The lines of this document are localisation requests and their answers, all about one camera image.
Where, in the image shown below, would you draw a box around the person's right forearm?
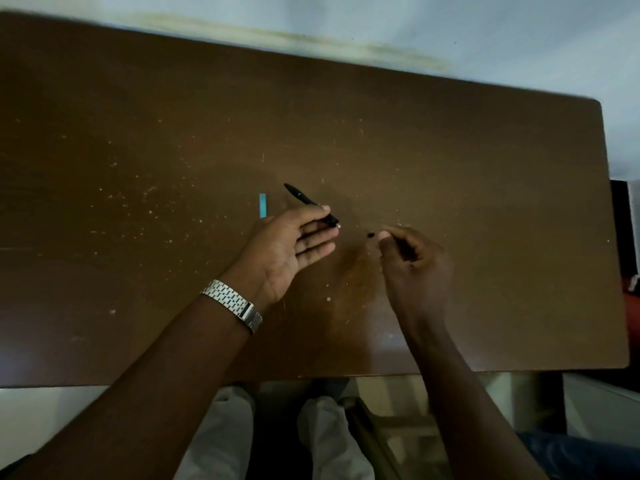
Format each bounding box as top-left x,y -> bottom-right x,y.
405,324 -> 549,480

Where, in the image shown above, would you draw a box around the person's right leg white trousers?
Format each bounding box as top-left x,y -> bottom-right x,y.
297,396 -> 376,480

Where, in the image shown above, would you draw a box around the blue fabric item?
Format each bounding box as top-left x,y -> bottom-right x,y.
517,430 -> 640,480

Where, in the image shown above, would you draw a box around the person's leg white trousers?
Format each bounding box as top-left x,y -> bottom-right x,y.
297,396 -> 376,480
175,387 -> 256,480

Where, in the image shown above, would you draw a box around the person's left hand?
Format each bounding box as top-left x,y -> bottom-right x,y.
222,204 -> 341,315

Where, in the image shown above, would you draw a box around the person's right hand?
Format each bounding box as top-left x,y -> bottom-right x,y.
377,225 -> 454,341

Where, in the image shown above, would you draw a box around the black metal frame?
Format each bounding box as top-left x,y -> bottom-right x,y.
609,179 -> 639,281

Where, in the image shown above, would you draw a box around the white box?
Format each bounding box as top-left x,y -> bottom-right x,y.
562,374 -> 640,435

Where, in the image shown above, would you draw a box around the wooden chair frame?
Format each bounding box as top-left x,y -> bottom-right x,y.
339,397 -> 451,480

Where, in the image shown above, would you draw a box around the person's left forearm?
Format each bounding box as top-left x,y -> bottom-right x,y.
9,294 -> 251,480

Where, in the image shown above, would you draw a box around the black fabric item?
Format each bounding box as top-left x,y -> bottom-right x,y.
0,454 -> 31,480

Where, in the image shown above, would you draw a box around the person's left leg white trousers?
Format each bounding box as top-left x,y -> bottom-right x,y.
175,387 -> 256,480

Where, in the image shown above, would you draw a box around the black table leg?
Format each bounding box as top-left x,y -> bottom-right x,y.
539,372 -> 569,435

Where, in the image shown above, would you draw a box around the silver metal wristwatch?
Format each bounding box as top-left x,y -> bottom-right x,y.
201,279 -> 264,335

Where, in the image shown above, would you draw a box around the black pen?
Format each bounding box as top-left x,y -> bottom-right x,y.
283,183 -> 343,229

